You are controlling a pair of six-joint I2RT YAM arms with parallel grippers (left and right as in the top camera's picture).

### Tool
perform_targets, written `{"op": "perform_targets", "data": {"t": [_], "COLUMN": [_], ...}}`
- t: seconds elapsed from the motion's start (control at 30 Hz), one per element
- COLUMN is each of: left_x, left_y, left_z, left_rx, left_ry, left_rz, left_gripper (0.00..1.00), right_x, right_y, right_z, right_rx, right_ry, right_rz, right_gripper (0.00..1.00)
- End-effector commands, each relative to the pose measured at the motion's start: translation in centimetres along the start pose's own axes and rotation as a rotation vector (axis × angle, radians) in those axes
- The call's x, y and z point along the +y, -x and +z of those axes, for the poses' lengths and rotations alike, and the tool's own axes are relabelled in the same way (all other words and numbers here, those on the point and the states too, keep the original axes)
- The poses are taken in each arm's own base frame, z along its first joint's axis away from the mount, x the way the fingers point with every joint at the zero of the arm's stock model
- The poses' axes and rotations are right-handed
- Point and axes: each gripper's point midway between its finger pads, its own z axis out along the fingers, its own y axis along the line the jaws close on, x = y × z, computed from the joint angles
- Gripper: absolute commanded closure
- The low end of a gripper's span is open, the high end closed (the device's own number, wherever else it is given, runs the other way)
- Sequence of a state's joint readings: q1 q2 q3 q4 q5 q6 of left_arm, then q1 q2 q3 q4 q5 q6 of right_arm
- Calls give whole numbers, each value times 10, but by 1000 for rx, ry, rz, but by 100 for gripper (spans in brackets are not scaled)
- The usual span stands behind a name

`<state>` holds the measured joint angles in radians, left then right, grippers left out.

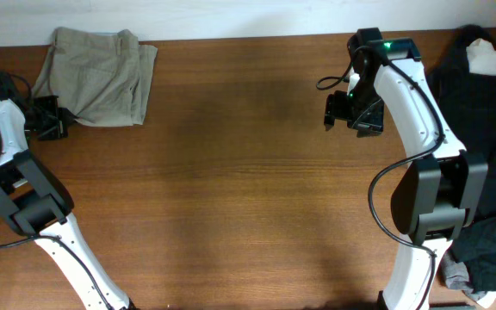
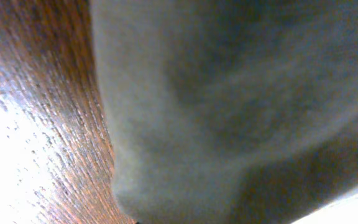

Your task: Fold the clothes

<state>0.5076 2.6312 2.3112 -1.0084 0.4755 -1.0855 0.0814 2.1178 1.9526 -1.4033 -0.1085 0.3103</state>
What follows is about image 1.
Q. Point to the black garment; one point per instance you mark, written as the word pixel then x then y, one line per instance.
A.
pixel 466 96

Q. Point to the dark teal garment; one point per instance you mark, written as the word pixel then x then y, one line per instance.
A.
pixel 476 248

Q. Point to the khaki green shorts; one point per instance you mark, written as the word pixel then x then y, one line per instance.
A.
pixel 104 80

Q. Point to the white cloth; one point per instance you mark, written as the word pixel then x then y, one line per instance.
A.
pixel 481 56

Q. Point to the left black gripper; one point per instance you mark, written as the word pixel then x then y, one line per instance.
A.
pixel 52 117

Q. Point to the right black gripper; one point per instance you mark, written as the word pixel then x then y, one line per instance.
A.
pixel 361 121

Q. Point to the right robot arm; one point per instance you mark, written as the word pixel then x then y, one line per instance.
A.
pixel 423 201

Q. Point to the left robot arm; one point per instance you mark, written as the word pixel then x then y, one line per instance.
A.
pixel 36 205

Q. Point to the grey cloth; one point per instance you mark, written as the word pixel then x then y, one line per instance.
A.
pixel 455 276

